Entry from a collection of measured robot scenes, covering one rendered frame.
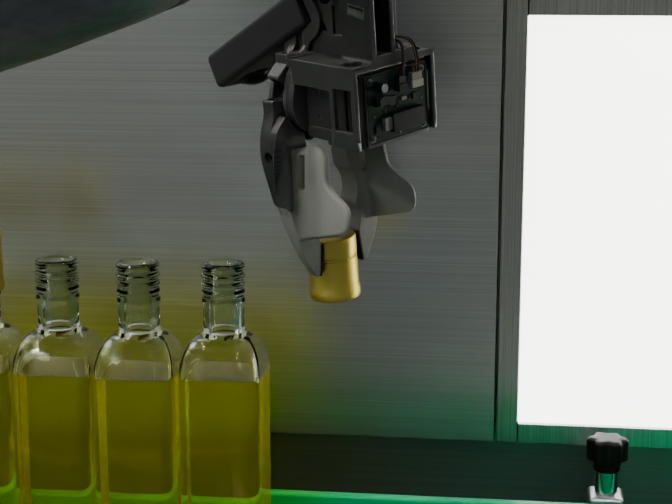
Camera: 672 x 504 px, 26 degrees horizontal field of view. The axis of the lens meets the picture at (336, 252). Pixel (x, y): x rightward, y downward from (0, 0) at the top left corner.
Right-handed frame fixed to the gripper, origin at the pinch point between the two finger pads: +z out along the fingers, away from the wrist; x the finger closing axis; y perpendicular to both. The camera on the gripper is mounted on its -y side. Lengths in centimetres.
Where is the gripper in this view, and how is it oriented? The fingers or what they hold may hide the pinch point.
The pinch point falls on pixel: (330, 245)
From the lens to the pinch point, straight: 98.8
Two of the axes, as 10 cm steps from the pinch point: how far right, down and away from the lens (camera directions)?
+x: 7.3, -2.8, 6.2
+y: 6.8, 2.1, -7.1
